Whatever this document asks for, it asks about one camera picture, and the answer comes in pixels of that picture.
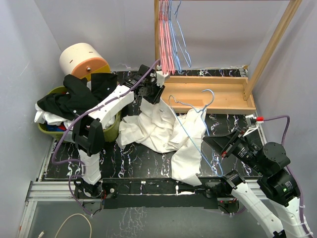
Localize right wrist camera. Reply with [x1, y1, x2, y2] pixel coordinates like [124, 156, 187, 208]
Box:
[243, 115, 264, 137]

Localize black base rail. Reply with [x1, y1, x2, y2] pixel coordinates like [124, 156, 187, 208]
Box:
[69, 177, 251, 210]

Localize white clothes in basket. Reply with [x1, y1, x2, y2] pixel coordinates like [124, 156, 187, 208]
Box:
[33, 101, 117, 131]

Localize pink hangers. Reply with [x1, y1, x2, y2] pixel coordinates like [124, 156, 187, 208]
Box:
[158, 0, 175, 75]

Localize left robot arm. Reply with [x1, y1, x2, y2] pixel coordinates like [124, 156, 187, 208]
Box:
[72, 65, 170, 198]

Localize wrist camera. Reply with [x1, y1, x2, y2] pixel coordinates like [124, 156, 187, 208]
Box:
[243, 115, 264, 137]
[156, 65, 170, 87]

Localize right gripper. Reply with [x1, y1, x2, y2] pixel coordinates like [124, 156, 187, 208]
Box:
[203, 126, 267, 174]

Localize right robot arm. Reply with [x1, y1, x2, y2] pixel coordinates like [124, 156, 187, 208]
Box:
[203, 130, 313, 238]

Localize wooden clothes rack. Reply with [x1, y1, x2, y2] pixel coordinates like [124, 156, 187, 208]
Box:
[154, 0, 301, 115]

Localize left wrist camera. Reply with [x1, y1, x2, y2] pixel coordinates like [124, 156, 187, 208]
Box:
[156, 65, 170, 87]

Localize white cylindrical bin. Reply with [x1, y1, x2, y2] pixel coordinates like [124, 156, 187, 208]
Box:
[59, 43, 111, 81]

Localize aluminium frame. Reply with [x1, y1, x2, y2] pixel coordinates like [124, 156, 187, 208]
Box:
[16, 180, 307, 238]

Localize black garment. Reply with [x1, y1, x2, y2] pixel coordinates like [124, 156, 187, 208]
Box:
[37, 73, 117, 120]

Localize white shirt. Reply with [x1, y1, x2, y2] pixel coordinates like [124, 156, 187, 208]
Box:
[116, 99, 206, 186]

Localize cream cable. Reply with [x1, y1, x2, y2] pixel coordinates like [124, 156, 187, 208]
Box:
[38, 213, 93, 238]

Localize green laundry basket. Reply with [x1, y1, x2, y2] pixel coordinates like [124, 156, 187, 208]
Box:
[38, 86, 121, 142]

